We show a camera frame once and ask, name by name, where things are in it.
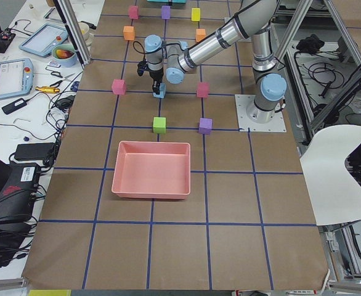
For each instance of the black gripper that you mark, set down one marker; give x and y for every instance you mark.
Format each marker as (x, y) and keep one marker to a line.
(154, 75)

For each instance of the light blue block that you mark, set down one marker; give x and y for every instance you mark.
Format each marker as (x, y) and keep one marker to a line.
(162, 91)

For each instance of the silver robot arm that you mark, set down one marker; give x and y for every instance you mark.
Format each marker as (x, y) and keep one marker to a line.
(171, 61)

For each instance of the pink block left front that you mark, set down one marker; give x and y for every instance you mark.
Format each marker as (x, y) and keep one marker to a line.
(119, 87)

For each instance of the green block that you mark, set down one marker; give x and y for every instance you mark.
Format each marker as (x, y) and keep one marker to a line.
(159, 125)

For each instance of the pink block near base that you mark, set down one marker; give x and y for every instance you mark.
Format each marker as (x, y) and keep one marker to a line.
(203, 90)

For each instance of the orange block far right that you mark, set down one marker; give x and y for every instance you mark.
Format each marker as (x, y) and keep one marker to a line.
(129, 33)

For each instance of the purple block left side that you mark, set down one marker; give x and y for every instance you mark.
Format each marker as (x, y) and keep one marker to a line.
(205, 126)

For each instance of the purple block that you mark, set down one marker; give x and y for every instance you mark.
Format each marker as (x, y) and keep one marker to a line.
(205, 126)
(165, 12)

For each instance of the orange block near base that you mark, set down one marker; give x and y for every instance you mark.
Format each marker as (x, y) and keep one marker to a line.
(200, 34)

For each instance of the purple block right side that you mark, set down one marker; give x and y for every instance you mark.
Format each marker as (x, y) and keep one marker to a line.
(165, 12)

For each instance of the pink block right front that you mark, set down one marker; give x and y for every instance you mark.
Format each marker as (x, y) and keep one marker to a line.
(133, 12)

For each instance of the yellow block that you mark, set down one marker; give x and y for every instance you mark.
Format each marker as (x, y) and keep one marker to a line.
(195, 14)

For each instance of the cyan plastic tray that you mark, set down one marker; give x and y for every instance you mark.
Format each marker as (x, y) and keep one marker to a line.
(173, 1)

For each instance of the pink plastic tray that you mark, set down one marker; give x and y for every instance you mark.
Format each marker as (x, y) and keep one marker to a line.
(152, 170)

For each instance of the beige bowl with lemon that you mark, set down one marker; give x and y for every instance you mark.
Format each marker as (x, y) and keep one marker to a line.
(85, 30)

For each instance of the blue bowl with fruit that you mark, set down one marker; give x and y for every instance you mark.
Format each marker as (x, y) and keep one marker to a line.
(65, 55)

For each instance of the scissors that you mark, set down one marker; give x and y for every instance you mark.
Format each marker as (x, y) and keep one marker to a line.
(60, 81)

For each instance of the teach pendant far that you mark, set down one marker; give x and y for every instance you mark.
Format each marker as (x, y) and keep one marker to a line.
(42, 42)

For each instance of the teach pendant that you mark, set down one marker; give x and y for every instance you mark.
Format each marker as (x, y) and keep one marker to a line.
(42, 42)
(16, 78)

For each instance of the black power adapter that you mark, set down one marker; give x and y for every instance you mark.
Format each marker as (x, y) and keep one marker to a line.
(14, 106)

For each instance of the teach pendant near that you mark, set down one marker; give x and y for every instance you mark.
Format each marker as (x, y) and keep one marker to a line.
(16, 78)

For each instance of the black laptop bag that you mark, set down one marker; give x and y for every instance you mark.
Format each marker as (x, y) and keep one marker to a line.
(18, 182)

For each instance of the white chair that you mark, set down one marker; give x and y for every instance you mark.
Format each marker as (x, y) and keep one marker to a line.
(334, 194)

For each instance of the aluminium frame post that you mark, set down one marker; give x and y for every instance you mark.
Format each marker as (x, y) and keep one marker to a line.
(70, 21)

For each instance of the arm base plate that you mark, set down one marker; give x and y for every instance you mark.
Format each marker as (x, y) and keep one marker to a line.
(251, 119)

